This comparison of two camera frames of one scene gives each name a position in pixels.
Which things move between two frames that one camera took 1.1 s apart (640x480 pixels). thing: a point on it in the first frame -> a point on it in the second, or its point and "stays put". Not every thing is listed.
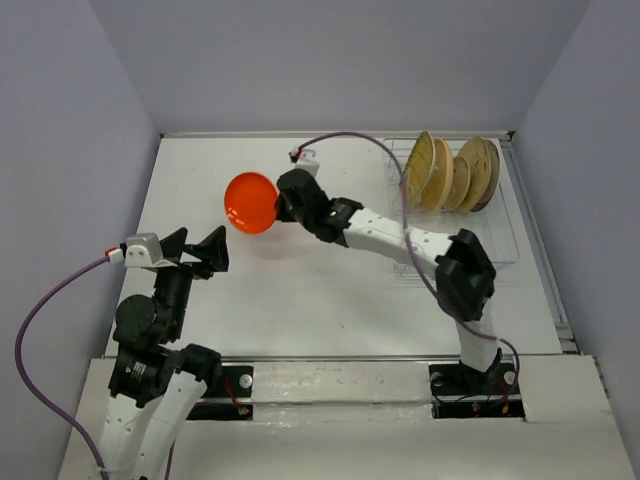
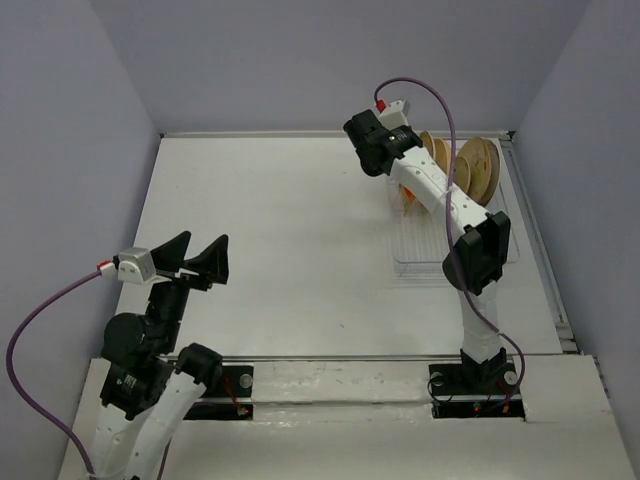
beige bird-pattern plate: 484,162 stays put
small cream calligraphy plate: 461,183 stays put
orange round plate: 250,202 -> 409,193
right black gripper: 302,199 -> 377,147
